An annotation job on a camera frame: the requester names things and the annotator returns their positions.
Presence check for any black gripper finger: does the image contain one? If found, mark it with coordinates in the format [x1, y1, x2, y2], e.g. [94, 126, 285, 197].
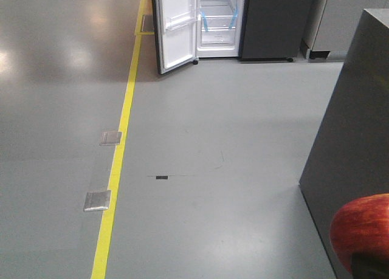
[351, 254, 388, 279]

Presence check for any red yellow apple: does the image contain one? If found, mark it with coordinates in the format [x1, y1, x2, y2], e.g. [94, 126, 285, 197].
[329, 193, 388, 272]

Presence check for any grey kitchen island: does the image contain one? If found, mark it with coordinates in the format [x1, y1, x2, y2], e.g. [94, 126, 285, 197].
[300, 9, 388, 278]

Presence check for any fridge body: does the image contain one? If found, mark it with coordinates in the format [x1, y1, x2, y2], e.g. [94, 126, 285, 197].
[197, 0, 312, 62]

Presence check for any metal floor socket plate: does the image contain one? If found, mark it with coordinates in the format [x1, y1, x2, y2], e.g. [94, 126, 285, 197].
[83, 190, 111, 212]
[99, 131, 122, 146]

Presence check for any open fridge door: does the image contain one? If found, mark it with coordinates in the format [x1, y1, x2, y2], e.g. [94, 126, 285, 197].
[152, 0, 199, 75]

